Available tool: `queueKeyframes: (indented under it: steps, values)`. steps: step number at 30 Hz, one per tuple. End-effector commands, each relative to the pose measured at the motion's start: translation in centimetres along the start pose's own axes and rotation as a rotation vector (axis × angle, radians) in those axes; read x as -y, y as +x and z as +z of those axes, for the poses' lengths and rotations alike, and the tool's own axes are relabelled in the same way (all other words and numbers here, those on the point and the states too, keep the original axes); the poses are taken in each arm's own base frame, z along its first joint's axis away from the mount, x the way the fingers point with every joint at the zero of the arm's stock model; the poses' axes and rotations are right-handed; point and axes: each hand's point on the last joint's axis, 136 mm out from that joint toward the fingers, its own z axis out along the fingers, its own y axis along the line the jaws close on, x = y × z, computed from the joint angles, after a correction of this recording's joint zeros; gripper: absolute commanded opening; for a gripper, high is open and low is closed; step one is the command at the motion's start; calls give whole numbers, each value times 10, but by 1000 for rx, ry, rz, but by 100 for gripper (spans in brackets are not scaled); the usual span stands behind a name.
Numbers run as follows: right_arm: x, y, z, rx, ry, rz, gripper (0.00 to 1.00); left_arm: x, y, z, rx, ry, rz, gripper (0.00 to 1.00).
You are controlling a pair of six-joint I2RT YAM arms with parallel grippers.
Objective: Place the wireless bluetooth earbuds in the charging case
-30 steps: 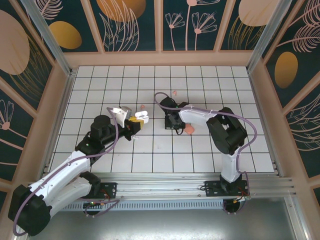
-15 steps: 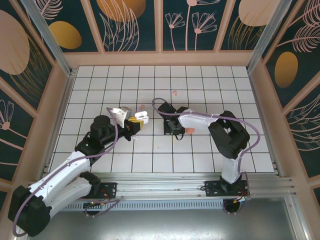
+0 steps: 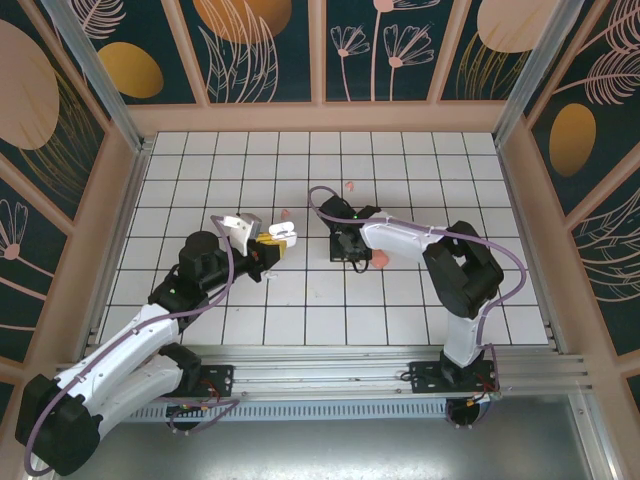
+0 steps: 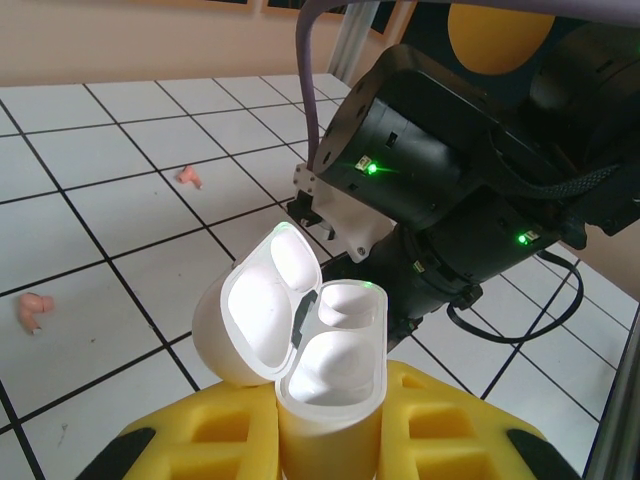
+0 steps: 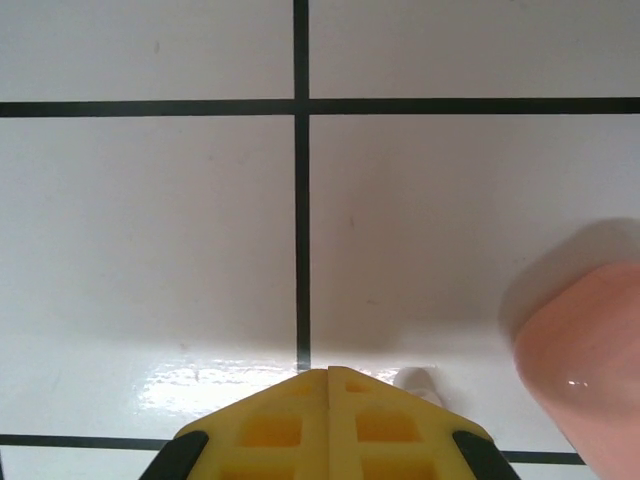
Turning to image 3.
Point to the white earbud charging case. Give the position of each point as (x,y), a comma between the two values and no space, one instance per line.
(282,231)

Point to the pink earbud charging case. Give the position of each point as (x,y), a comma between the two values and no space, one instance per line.
(381,260)

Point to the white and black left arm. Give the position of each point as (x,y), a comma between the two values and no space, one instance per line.
(125,340)

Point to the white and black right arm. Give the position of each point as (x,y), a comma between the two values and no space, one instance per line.
(400,237)

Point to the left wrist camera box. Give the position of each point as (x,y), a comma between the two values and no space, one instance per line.
(240,225)

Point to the aluminium table side rail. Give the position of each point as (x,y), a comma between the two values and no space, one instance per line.
(125,225)
(524,225)

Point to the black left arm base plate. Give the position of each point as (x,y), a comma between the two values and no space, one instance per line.
(220,380)

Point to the long aluminium base rail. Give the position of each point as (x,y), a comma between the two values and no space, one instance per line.
(325,370)

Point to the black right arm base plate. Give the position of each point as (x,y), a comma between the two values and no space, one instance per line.
(425,377)

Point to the aluminium frame post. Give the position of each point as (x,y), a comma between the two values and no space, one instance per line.
(95,75)
(531,70)

